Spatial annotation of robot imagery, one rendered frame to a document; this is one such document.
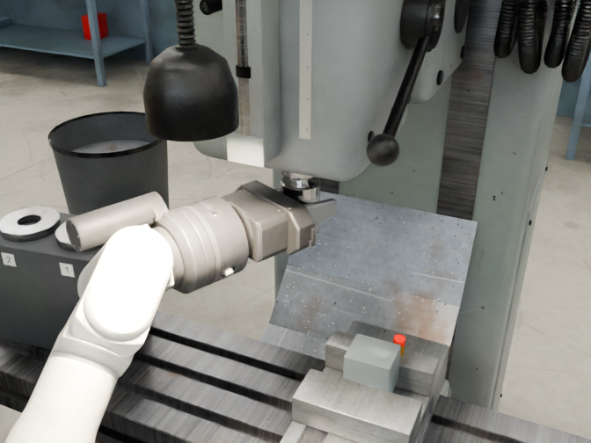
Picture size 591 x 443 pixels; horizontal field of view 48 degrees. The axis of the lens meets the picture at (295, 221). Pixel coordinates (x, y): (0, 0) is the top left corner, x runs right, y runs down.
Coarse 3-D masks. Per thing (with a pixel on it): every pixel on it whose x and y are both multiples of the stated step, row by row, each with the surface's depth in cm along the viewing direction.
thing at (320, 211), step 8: (320, 200) 77; (328, 200) 78; (336, 200) 78; (312, 208) 76; (320, 208) 77; (328, 208) 77; (336, 208) 78; (312, 216) 76; (320, 216) 77; (328, 216) 78
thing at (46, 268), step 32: (0, 224) 101; (32, 224) 104; (64, 224) 101; (0, 256) 99; (32, 256) 98; (64, 256) 96; (0, 288) 103; (32, 288) 101; (64, 288) 99; (0, 320) 106; (32, 320) 104; (64, 320) 102
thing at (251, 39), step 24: (240, 0) 56; (264, 0) 56; (240, 24) 57; (264, 24) 57; (240, 48) 58; (264, 48) 58; (240, 72) 59; (264, 72) 59; (240, 96) 60; (264, 96) 60; (240, 120) 62; (264, 120) 61; (240, 144) 63; (264, 144) 62
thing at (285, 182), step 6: (282, 180) 77; (288, 180) 77; (312, 180) 77; (318, 180) 77; (282, 186) 76; (288, 186) 76; (294, 186) 76; (300, 186) 76; (306, 186) 76; (312, 186) 76; (318, 186) 77; (288, 192) 76; (294, 192) 76; (300, 192) 75; (306, 192) 76; (312, 192) 76
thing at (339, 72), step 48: (288, 0) 59; (336, 0) 57; (384, 0) 60; (288, 48) 61; (336, 48) 59; (384, 48) 63; (288, 96) 63; (336, 96) 61; (384, 96) 66; (288, 144) 65; (336, 144) 63
